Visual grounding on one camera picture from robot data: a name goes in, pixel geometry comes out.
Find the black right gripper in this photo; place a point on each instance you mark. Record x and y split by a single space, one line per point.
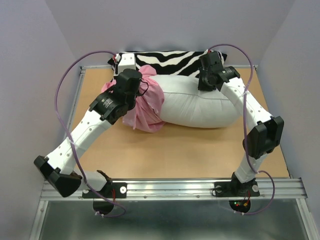
202 85

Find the pink floral satin pillowcase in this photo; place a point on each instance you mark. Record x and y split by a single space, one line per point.
145 116

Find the white pillow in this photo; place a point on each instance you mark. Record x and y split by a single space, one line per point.
185 105

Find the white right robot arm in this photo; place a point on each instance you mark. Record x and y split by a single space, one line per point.
262 131

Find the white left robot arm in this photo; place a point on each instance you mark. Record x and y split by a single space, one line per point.
102 113

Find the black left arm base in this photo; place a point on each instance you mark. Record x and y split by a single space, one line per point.
104 193

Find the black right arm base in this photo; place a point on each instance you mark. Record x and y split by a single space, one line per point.
242 192

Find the zebra print pillow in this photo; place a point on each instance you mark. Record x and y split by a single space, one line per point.
172 62

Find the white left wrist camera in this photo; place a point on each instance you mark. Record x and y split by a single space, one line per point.
124 61

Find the aluminium table frame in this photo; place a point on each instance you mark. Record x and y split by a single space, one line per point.
65 102

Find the aluminium mounting rail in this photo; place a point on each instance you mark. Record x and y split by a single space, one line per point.
202 189

